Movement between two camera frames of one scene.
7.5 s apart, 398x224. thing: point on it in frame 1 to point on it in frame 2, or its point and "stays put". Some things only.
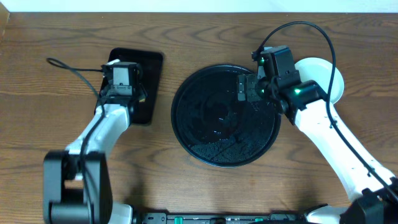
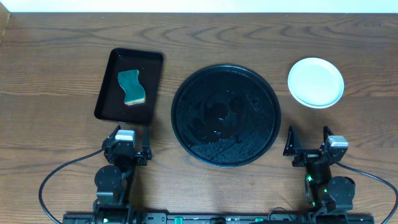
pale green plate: (320, 70) stays put
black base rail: (188, 218) stays put
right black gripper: (246, 83) to (307, 157)
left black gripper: (140, 94) to (129, 156)
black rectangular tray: (150, 63) stays put
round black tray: (213, 127) stays put
